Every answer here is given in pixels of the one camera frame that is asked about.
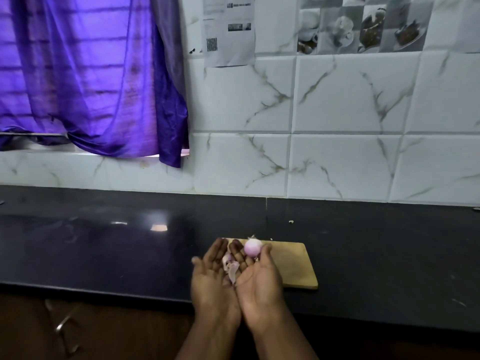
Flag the person's left hand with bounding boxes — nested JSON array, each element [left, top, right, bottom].
[[190, 237, 242, 329]]

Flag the person's right hand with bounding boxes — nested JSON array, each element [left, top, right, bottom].
[[228, 238, 288, 333]]

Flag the onion peel scraps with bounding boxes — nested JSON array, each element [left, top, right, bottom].
[[221, 252, 241, 286]]

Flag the small pink onion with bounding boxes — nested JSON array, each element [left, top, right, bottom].
[[244, 238, 264, 258]]

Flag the wooden cutting board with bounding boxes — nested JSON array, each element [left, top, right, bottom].
[[221, 237, 319, 291]]

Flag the dark wooden cabinet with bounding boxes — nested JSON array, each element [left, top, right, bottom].
[[0, 292, 480, 360]]

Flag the purple satin curtain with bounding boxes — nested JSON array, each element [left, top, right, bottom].
[[0, 0, 190, 169]]

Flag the white paper sheet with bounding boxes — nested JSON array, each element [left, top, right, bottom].
[[201, 0, 256, 68]]

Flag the metal cabinet handle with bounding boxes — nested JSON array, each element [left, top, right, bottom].
[[44, 298, 82, 355]]

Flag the food picture wall tiles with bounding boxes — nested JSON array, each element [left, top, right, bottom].
[[296, 0, 436, 55]]

